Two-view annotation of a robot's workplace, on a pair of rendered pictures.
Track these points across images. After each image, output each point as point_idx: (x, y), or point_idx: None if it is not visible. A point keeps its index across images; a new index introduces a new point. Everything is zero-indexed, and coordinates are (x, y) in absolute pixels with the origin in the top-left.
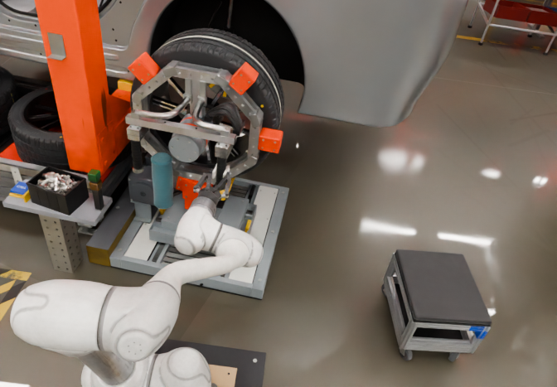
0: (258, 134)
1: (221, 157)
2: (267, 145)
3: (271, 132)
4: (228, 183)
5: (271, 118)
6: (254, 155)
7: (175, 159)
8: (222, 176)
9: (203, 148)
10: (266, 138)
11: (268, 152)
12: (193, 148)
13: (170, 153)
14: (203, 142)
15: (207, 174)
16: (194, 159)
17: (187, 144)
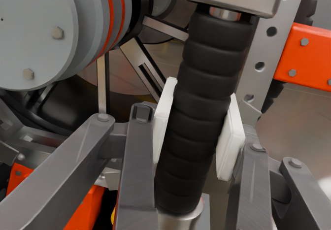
0: (291, 19)
1: (235, 5)
2: (312, 63)
3: (315, 28)
4: (320, 207)
5: None
6: (255, 99)
7: (12, 117)
8: (206, 149)
9: (96, 41)
10: (317, 36)
11: (269, 107)
12: (49, 14)
13: (0, 100)
14: (99, 8)
15: (118, 127)
16: (49, 75)
17: None
